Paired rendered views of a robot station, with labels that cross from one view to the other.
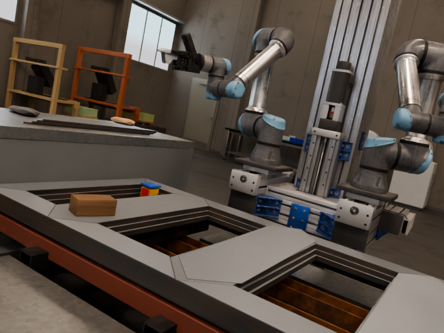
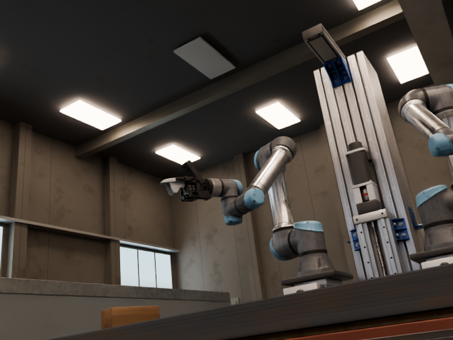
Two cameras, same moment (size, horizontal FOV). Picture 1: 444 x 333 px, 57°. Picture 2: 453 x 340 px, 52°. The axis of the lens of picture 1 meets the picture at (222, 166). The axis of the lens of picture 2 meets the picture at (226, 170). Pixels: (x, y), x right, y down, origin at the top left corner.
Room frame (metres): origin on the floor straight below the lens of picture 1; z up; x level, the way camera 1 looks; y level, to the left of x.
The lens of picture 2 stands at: (0.08, 0.06, 0.79)
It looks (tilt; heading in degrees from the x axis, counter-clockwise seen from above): 22 degrees up; 1
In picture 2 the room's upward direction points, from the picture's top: 7 degrees counter-clockwise
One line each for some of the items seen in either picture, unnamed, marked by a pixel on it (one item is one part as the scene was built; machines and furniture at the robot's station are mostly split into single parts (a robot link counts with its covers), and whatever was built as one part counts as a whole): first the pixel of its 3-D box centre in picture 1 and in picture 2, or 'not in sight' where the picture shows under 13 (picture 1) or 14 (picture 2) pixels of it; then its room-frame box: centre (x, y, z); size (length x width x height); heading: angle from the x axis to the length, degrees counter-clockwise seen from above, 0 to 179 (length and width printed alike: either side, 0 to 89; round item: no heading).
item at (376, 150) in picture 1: (379, 151); (436, 206); (1.74, -0.64, 1.20); 0.13 x 0.12 x 0.14; 87
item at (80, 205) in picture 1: (93, 205); (131, 319); (1.17, 0.35, 0.89); 0.12 x 0.06 x 0.05; 132
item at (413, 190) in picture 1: (414, 172); not in sight; (9.45, -4.37, 0.80); 0.82 x 0.73 x 1.61; 61
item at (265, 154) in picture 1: (266, 152); (315, 264); (1.98, -0.20, 1.09); 0.15 x 0.15 x 0.10
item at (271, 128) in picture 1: (271, 128); (308, 237); (1.99, -0.20, 1.20); 0.13 x 0.12 x 0.14; 38
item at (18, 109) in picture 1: (24, 110); not in sight; (1.81, 0.91, 1.07); 0.20 x 0.10 x 0.03; 48
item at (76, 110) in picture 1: (55, 92); not in sight; (8.82, 3.84, 0.95); 1.48 x 1.32 x 1.91; 61
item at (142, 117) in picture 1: (115, 98); not in sight; (10.27, 2.96, 1.06); 1.63 x 1.46 x 2.11; 61
